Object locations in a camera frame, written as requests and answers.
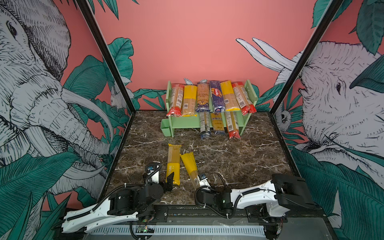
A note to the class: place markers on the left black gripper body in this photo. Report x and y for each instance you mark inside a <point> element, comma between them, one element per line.
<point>165,189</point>

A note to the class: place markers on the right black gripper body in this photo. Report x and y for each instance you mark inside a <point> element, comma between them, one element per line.
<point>211,192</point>

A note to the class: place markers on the long yellow spaghetti bag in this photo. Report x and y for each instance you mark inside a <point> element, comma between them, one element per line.
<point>191,167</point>

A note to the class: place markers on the blue Ankara spaghetti bag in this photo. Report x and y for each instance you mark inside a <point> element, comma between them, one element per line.
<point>217,122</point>

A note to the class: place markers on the blue clear spaghetti bag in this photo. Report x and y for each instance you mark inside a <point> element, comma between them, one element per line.
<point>205,128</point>

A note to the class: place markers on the red spaghetti bag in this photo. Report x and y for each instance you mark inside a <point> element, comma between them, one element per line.
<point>177,92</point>
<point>232,125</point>
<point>243,99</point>

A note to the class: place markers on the blue Barilla spaghetti box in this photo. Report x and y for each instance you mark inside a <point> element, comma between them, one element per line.
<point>217,97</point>

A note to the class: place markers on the yellow orange spaghetti bag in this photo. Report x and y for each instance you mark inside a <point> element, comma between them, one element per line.
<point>230,100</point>

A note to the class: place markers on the small yellow pasta bag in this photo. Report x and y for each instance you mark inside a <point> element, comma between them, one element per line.
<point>203,96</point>

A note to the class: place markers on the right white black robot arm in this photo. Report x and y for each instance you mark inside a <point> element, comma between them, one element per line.
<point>274,198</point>

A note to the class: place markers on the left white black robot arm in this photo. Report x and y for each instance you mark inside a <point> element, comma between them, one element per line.
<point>127,203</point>

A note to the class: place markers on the green two-tier shelf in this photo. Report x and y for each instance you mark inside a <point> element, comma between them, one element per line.
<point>194,122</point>

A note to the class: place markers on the yellow Tatime spaghetti bag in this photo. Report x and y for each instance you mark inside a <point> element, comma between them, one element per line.
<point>173,163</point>

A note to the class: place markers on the small green side cup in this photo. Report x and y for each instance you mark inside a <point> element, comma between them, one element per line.
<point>165,128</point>

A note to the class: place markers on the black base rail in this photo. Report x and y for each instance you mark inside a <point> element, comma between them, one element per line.
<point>253,214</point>

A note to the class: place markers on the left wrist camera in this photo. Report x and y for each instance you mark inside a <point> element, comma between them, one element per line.
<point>152,174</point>

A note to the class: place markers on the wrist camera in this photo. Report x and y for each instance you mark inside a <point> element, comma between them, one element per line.
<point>203,181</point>
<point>152,174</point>

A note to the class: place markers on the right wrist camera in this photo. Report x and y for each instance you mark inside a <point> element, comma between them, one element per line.
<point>203,181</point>

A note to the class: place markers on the white slotted cable duct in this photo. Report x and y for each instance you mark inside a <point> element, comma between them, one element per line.
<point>164,230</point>

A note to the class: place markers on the left black frame post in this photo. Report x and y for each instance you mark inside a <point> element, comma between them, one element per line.
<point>88,15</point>

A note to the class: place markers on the black frame post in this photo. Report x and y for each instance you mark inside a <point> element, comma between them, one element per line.
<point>88,15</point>
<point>321,28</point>

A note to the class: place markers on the right black frame post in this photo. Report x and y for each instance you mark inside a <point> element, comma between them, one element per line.
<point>321,28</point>

